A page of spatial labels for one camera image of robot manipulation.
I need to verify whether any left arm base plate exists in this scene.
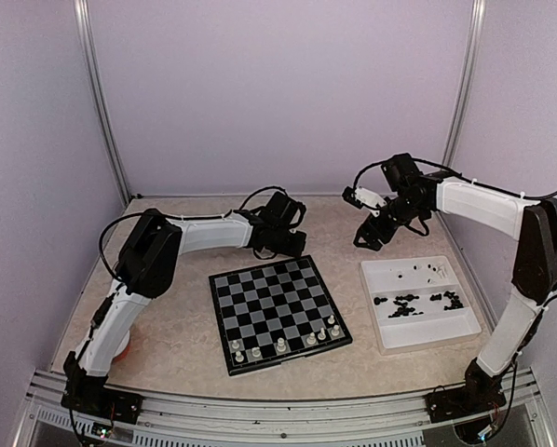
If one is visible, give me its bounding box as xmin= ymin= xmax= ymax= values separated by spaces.
xmin=61 ymin=385 xmax=143 ymax=425

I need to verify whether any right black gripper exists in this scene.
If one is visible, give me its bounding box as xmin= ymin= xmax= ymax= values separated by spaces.
xmin=354 ymin=193 xmax=428 ymax=251

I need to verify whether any white chess pieces tray pile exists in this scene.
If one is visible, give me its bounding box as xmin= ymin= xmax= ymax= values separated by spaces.
xmin=411 ymin=264 xmax=448 ymax=285

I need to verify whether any aluminium front rail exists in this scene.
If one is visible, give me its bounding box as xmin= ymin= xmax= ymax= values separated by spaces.
xmin=11 ymin=370 xmax=557 ymax=446

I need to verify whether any black grey chess board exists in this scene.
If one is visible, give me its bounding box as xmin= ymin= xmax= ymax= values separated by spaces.
xmin=209 ymin=255 xmax=353 ymax=376

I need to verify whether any left aluminium frame post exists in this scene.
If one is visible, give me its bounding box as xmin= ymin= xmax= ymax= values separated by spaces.
xmin=74 ymin=0 xmax=131 ymax=206

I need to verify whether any right aluminium frame post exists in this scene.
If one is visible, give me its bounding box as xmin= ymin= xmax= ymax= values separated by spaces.
xmin=439 ymin=0 xmax=486 ymax=169

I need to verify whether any black chess pieces right cluster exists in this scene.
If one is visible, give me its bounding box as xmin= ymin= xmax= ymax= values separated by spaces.
xmin=429 ymin=291 xmax=464 ymax=311

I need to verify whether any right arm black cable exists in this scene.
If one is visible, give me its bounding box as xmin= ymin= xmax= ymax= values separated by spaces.
xmin=352 ymin=157 xmax=557 ymax=206

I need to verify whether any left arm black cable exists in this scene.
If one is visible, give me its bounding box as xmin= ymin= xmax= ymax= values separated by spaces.
xmin=97 ymin=185 xmax=289 ymax=285

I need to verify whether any black chess pieces cluster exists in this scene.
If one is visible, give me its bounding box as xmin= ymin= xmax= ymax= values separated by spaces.
xmin=387 ymin=293 xmax=423 ymax=318
xmin=429 ymin=291 xmax=464 ymax=311

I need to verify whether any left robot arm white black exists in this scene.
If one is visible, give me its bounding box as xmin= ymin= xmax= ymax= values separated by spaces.
xmin=64 ymin=188 xmax=306 ymax=414

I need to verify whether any white orange bowl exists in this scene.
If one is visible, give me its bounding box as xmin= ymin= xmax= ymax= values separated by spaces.
xmin=112 ymin=331 xmax=130 ymax=362

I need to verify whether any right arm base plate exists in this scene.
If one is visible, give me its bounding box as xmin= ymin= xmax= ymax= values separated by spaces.
xmin=425 ymin=386 xmax=507 ymax=424

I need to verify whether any white plastic tray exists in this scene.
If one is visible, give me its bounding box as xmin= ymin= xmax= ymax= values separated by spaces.
xmin=360 ymin=255 xmax=482 ymax=355

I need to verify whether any white chess queen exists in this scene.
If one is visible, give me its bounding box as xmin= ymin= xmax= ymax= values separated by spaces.
xmin=276 ymin=338 xmax=287 ymax=353

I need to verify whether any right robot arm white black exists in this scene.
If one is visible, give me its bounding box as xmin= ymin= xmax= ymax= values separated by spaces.
xmin=343 ymin=153 xmax=557 ymax=422

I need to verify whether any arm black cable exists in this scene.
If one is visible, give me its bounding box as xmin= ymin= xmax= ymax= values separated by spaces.
xmin=97 ymin=185 xmax=289 ymax=285
xmin=352 ymin=157 xmax=557 ymax=206

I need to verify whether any aluminium frame post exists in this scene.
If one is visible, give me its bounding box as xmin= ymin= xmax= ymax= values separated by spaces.
xmin=439 ymin=0 xmax=486 ymax=169
xmin=74 ymin=0 xmax=131 ymax=206

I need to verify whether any white chess bishop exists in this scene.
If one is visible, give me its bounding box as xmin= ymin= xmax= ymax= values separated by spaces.
xmin=306 ymin=332 xmax=317 ymax=345

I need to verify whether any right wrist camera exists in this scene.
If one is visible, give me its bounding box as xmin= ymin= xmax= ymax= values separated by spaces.
xmin=342 ymin=186 xmax=387 ymax=217

